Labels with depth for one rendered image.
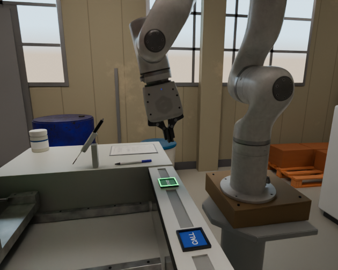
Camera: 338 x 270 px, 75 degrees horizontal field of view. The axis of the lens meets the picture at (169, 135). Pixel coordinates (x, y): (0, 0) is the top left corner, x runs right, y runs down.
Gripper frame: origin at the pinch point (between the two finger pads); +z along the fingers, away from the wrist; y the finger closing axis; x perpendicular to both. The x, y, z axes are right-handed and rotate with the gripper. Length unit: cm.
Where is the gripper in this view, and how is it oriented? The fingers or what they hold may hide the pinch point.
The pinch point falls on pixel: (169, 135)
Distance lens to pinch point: 65.0
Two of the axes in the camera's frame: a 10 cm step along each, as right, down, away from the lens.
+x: -2.0, -2.2, 9.6
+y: 9.6, -2.4, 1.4
